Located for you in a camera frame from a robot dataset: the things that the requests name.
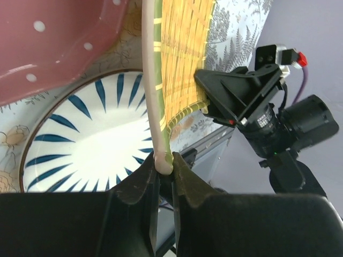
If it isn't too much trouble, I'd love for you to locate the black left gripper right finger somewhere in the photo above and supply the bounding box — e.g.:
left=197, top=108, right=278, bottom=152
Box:
left=173, top=153, right=342, bottom=256

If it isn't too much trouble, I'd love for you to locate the yellow bamboo mat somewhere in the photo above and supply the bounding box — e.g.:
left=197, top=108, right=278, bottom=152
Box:
left=141, top=1, right=215, bottom=175

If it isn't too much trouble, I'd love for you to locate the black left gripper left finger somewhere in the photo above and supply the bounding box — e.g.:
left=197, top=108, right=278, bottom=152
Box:
left=1, top=155, right=160, bottom=256

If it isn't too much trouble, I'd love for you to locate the pink polka dot plate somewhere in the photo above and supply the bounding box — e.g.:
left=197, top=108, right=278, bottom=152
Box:
left=1, top=1, right=128, bottom=105

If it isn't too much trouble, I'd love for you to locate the blue striped plate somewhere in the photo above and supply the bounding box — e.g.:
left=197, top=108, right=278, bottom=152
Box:
left=20, top=71, right=153, bottom=193

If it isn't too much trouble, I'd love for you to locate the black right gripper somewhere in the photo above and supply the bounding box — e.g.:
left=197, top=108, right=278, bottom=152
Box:
left=194, top=64, right=339, bottom=159

